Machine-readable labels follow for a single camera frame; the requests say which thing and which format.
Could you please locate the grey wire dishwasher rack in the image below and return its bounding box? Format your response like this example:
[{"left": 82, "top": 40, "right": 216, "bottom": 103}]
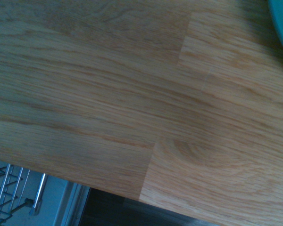
[{"left": 0, "top": 161, "right": 47, "bottom": 226}]

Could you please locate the built-in dishwasher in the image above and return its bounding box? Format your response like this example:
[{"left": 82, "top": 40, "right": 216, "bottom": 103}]
[{"left": 0, "top": 157, "right": 92, "bottom": 226}]

